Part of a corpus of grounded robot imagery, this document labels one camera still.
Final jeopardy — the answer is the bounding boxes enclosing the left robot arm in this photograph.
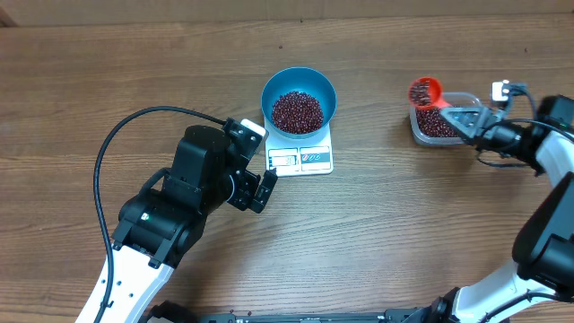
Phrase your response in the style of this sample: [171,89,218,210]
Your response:
[77,118,277,322]

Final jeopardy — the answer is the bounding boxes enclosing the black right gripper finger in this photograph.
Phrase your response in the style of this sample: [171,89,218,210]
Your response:
[440,106,491,124]
[441,114,474,144]

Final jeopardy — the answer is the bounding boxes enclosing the red beans in bowl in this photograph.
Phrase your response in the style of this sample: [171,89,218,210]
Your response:
[271,92,324,135]

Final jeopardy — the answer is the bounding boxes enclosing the orange scoop with blue handle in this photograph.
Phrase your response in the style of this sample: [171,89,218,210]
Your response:
[407,76,450,110]

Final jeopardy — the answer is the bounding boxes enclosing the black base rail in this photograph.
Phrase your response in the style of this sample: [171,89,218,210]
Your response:
[138,301,456,323]

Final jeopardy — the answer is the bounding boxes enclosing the blue plastic bowl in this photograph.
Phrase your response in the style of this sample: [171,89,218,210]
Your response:
[261,66,337,139]

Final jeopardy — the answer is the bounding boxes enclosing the red beans in container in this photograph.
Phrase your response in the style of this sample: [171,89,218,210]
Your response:
[415,109,457,137]

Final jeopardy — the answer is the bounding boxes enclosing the white digital kitchen scale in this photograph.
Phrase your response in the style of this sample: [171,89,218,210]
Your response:
[265,121,334,177]

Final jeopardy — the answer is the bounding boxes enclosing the clear plastic container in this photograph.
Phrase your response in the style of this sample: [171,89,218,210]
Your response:
[410,92,482,146]

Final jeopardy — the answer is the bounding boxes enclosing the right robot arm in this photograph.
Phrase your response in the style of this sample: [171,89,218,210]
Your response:
[409,95,573,322]

